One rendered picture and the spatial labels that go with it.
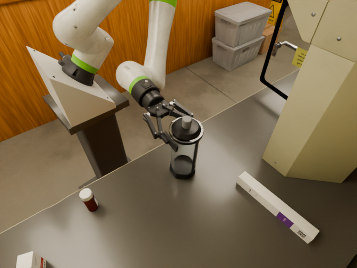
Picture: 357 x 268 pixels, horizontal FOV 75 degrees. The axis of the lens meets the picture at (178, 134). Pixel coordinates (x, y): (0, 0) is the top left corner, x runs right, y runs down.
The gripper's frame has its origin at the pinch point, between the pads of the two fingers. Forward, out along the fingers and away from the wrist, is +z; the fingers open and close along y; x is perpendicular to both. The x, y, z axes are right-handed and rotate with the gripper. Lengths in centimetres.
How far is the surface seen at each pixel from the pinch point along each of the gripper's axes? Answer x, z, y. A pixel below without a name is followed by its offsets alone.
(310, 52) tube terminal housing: -28.8, 10.8, 28.2
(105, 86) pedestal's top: 29, -64, 0
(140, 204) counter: 18.0, 5.3, -20.5
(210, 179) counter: 16.9, 12.2, 5.4
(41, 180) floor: 129, -94, -61
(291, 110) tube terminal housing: -11.2, 15.7, 28.2
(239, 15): 69, -135, 196
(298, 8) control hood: -35.9, 2.5, 28.3
